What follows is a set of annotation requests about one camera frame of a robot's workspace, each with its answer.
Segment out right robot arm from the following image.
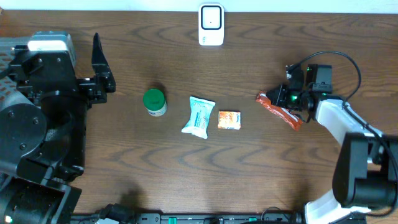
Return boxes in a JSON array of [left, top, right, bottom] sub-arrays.
[[266, 63, 397, 223]]

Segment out red snack bar wrapper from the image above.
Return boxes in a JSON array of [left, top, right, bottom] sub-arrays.
[[256, 91, 303, 131]]

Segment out white barcode scanner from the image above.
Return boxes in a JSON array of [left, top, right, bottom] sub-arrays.
[[198, 3, 224, 46]]

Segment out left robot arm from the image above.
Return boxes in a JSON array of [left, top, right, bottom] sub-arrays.
[[1, 32, 116, 223]]

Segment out teal snack packet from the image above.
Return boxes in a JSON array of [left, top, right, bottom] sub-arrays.
[[181, 96, 216, 139]]

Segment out grey plastic basket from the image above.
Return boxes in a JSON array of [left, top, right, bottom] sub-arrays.
[[1, 37, 33, 110]]

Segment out black right camera cable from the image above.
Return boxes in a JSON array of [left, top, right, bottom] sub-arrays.
[[292, 50, 398, 218]]

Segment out orange small packet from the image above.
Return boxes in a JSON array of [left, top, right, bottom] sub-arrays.
[[218, 111, 241, 130]]

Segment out green lid jar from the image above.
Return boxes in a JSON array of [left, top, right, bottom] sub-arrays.
[[143, 88, 167, 117]]

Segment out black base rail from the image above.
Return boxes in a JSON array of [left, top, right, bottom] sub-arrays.
[[70, 203, 305, 224]]

